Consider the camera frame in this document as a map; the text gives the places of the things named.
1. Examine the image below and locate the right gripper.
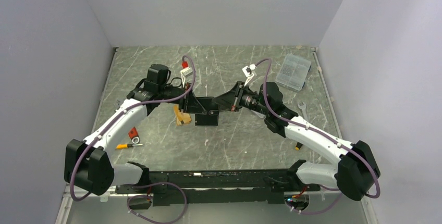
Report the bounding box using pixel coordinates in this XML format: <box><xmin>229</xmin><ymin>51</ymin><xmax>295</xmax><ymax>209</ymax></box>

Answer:
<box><xmin>213</xmin><ymin>82</ymin><xmax>271</xmax><ymax>116</ymax></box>

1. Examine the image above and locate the clear plastic screw box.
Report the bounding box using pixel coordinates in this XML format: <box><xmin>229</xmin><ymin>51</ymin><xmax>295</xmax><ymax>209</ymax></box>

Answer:
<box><xmin>276</xmin><ymin>54</ymin><xmax>311</xmax><ymax>91</ymax></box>

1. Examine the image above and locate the gold card stack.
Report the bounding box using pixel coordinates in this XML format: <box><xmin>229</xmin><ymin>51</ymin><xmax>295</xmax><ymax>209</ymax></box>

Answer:
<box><xmin>174</xmin><ymin>105</ymin><xmax>192</xmax><ymax>126</ymax></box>

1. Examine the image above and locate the silver wrench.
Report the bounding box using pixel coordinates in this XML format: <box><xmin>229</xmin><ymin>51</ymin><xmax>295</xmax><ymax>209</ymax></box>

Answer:
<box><xmin>297</xmin><ymin>102</ymin><xmax>310</xmax><ymax>122</ymax></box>

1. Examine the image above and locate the aluminium frame rail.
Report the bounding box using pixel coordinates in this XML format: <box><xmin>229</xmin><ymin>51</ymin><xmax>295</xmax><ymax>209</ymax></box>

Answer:
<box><xmin>63</xmin><ymin>174</ymin><xmax>369</xmax><ymax>198</ymax></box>

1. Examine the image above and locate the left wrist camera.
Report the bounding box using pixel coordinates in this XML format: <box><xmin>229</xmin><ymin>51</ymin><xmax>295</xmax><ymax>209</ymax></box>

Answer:
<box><xmin>180</xmin><ymin>61</ymin><xmax>193</xmax><ymax>85</ymax></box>

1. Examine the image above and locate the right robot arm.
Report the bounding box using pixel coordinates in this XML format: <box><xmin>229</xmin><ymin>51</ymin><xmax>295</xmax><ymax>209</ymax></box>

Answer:
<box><xmin>212</xmin><ymin>81</ymin><xmax>380</xmax><ymax>201</ymax></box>

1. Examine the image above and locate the black yellow screwdriver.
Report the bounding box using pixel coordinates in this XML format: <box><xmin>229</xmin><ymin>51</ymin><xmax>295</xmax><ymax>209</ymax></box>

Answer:
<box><xmin>295</xmin><ymin>142</ymin><xmax>303</xmax><ymax>151</ymax></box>

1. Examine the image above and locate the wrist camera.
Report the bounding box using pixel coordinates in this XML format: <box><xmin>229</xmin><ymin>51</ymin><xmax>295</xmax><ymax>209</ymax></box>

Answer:
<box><xmin>242</xmin><ymin>64</ymin><xmax>256</xmax><ymax>86</ymax></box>
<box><xmin>180</xmin><ymin>61</ymin><xmax>193</xmax><ymax>85</ymax></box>

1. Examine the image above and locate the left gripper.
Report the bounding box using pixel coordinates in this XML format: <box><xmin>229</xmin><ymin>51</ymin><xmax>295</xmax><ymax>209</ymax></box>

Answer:
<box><xmin>159</xmin><ymin>82</ymin><xmax>207</xmax><ymax>115</ymax></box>

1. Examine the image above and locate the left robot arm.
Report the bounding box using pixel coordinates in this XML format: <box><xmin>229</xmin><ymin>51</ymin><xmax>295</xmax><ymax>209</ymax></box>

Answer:
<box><xmin>64</xmin><ymin>64</ymin><xmax>193</xmax><ymax>201</ymax></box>

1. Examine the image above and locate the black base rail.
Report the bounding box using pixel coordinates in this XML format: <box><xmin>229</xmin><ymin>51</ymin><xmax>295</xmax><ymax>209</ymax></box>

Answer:
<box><xmin>116</xmin><ymin>169</ymin><xmax>320</xmax><ymax>206</ymax></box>

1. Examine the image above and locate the small metal clip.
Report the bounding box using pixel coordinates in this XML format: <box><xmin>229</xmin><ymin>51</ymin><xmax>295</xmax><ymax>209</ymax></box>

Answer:
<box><xmin>114</xmin><ymin>99</ymin><xmax>121</xmax><ymax>110</ymax></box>

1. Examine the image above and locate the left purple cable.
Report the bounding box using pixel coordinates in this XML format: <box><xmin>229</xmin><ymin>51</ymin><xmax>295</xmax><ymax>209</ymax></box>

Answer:
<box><xmin>69</xmin><ymin>55</ymin><xmax>197</xmax><ymax>224</ymax></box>

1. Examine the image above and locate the black leather card holder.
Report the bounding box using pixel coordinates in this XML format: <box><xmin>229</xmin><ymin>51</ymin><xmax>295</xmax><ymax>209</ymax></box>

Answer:
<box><xmin>194</xmin><ymin>96</ymin><xmax>219</xmax><ymax>127</ymax></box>

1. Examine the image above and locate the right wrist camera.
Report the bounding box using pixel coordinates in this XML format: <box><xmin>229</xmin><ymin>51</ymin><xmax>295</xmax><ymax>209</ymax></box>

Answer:
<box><xmin>242</xmin><ymin>64</ymin><xmax>256</xmax><ymax>86</ymax></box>

